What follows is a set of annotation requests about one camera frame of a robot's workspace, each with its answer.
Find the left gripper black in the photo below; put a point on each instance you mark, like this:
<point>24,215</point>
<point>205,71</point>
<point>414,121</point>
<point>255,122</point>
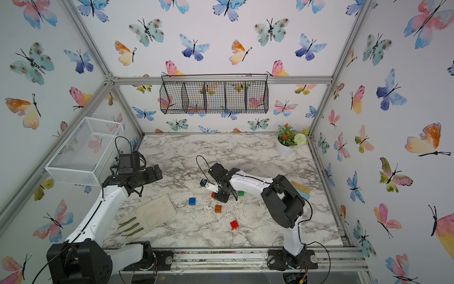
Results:
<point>152,176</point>

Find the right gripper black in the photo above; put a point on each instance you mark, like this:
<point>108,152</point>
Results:
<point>220,199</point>

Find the small red lego brick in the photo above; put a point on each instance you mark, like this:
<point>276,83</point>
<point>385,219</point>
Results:
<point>234,225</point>

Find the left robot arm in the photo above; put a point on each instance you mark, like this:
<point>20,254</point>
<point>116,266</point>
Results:
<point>80,259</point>

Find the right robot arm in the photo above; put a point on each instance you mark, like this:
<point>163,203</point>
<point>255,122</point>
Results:
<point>284,203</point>

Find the white mesh basket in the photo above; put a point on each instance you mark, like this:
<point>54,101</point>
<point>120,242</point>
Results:
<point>86,155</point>

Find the potted flower plant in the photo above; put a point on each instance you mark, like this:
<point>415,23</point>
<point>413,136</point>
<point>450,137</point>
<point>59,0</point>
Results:
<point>288,139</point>

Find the tan and teal sponge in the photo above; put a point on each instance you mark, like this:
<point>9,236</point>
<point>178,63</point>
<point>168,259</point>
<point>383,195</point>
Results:
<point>303,190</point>

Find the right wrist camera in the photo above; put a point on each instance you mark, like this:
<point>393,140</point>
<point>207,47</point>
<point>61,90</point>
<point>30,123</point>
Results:
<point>210,186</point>

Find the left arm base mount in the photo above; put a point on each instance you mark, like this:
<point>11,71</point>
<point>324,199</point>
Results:
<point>152,259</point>

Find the aluminium front rail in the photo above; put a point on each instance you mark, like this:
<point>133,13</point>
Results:
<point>254,259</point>

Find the black wire basket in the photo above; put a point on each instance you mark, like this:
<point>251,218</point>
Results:
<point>214,94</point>

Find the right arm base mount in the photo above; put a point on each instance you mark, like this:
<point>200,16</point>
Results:
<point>281,260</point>

